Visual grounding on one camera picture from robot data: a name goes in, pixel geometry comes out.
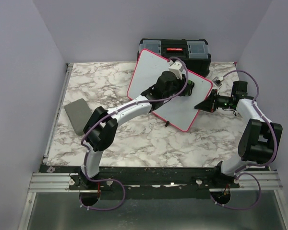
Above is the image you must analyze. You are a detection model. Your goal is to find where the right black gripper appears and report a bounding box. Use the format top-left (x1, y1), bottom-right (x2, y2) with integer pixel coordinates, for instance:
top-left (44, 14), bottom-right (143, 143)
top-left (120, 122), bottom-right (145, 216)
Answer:
top-left (194, 89), bottom-right (233, 113)

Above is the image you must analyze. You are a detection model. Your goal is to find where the green bone-shaped eraser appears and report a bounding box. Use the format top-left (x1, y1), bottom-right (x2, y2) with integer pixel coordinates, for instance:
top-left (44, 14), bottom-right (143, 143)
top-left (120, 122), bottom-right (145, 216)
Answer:
top-left (187, 80), bottom-right (195, 96)

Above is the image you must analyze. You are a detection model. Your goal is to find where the pink framed whiteboard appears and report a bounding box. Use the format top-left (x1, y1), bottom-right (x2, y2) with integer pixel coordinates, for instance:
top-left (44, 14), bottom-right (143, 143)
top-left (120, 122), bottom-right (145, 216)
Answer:
top-left (127, 49), bottom-right (213, 132)

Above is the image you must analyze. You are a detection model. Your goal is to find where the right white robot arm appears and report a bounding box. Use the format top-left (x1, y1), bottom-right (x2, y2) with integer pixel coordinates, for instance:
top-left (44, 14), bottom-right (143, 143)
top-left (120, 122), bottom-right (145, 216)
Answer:
top-left (194, 80), bottom-right (283, 188)

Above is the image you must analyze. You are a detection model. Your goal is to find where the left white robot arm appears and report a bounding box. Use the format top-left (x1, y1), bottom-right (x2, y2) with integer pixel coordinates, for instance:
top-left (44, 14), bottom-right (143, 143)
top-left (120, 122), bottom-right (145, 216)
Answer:
top-left (80, 70), bottom-right (195, 189)

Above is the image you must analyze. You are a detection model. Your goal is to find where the black plastic toolbox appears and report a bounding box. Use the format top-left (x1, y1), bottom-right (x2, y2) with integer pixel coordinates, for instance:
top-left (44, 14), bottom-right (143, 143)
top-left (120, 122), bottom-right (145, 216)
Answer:
top-left (137, 38), bottom-right (211, 77)

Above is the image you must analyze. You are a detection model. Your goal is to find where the grey sponge block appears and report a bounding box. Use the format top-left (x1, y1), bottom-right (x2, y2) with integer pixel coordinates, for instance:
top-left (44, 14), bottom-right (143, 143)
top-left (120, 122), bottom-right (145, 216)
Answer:
top-left (64, 98), bottom-right (92, 136)

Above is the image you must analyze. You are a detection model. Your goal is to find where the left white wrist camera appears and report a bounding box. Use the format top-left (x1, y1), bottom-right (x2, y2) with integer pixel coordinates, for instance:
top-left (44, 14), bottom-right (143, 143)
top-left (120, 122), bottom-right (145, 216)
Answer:
top-left (168, 60), bottom-right (184, 80)

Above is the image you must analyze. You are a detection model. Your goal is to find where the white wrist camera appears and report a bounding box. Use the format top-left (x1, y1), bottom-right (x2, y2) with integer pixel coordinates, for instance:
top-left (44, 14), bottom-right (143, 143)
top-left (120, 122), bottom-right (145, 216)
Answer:
top-left (212, 76), bottom-right (224, 90)
top-left (168, 60), bottom-right (184, 80)

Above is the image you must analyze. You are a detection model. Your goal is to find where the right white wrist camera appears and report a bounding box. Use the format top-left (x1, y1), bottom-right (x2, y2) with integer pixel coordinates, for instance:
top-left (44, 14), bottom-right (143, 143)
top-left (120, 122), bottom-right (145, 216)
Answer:
top-left (212, 76), bottom-right (224, 90)

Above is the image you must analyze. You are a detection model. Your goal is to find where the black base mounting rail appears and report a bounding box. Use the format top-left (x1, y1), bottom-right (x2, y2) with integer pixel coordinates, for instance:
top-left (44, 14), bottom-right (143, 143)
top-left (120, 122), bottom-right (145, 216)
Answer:
top-left (39, 165), bottom-right (239, 200)

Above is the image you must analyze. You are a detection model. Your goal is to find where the aluminium extrusion frame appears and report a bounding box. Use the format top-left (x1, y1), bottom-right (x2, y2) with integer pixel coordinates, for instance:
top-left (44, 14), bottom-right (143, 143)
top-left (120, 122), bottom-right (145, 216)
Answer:
top-left (18, 63), bottom-right (73, 230)

